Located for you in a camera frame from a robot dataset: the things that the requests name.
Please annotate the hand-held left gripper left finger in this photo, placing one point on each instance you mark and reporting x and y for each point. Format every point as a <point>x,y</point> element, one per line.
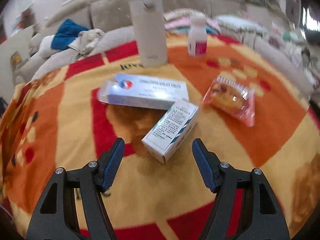
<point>112,165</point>

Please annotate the folded pink blue clothes stack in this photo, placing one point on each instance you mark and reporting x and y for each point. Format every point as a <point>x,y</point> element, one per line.
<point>175,22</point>

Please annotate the white bottle pink label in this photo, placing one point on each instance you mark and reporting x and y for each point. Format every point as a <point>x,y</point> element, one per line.
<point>196,37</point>

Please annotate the beige thermos flask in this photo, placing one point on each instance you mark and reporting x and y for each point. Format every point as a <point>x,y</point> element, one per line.
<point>150,35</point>

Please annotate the white pillow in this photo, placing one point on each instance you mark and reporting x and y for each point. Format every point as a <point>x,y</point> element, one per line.
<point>240,23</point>

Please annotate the pink cake snack packet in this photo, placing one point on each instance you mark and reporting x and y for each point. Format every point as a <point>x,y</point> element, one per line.
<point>230,100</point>

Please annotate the beige crumpled cloth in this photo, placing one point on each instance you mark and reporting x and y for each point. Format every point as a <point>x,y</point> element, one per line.
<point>87,40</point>

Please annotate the blue cloth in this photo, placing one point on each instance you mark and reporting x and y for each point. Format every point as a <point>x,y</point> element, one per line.
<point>67,32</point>

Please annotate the blue white long box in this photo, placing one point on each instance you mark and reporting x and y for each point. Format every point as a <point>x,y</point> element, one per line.
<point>150,92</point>

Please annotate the green white soft toy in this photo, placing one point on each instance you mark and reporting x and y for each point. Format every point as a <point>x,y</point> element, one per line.
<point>288,36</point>

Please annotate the beige quilted sofa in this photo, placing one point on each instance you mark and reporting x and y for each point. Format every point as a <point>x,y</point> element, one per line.
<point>112,12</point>

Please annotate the white box teal stripes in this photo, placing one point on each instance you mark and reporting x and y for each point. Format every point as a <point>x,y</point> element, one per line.
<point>172,130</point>

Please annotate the orange red printed blanket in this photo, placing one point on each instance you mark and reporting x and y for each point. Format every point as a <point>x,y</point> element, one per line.
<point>75,130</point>

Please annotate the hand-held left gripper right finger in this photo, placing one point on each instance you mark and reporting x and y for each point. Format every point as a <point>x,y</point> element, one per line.
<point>205,166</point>

